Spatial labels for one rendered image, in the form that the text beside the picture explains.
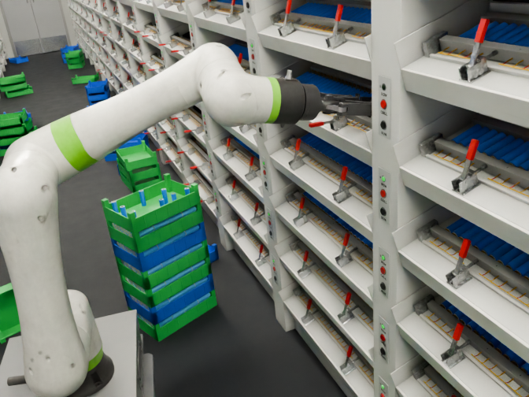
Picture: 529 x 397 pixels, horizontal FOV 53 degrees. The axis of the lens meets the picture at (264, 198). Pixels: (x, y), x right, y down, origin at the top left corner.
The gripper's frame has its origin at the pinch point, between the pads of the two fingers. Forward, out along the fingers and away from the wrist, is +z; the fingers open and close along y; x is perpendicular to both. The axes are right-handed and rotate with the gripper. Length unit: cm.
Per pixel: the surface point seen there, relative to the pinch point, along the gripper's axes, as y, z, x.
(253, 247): 94, 18, 82
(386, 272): -12.4, 2.0, 35.4
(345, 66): 5.1, -6.9, -7.4
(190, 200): 82, -16, 54
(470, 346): -32, 11, 43
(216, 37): 124, 2, -2
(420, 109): -16.1, -1.7, -2.6
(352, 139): 2.9, -3.1, 8.4
